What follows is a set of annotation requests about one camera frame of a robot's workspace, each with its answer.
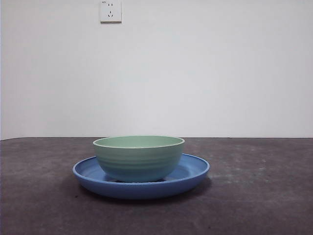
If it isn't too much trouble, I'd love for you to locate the blue round plate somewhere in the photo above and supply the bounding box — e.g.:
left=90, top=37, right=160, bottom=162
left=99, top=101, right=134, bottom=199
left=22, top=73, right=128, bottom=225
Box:
left=72, top=153, right=210, bottom=199

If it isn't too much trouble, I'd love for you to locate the white wall socket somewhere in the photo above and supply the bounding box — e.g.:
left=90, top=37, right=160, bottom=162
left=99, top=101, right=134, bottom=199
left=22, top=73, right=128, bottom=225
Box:
left=100, top=0, right=122, bottom=24

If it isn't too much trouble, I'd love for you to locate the green ribbed bowl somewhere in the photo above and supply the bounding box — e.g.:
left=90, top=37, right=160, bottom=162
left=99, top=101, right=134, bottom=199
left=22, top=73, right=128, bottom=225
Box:
left=92, top=136, right=185, bottom=183

